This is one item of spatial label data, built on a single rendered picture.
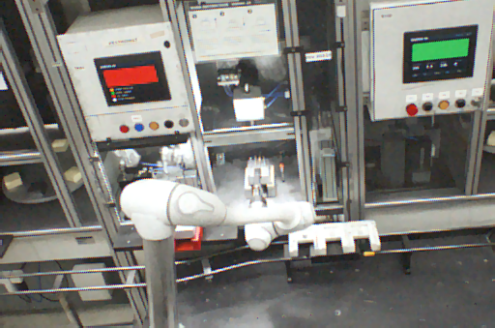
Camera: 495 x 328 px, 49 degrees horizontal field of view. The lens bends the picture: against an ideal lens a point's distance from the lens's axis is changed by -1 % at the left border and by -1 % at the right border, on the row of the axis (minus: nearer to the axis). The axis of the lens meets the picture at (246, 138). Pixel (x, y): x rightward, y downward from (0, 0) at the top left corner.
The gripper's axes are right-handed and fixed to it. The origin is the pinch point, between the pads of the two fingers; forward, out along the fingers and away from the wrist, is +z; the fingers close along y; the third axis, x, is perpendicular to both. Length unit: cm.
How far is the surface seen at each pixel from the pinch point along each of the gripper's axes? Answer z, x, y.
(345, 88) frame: -13, -39, 49
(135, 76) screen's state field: -16, 37, 65
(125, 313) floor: 10, 91, -101
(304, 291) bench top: -39, -16, -32
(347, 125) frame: -13, -39, 33
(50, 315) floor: 11, 138, -101
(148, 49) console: -13, 31, 74
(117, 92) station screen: -16, 46, 59
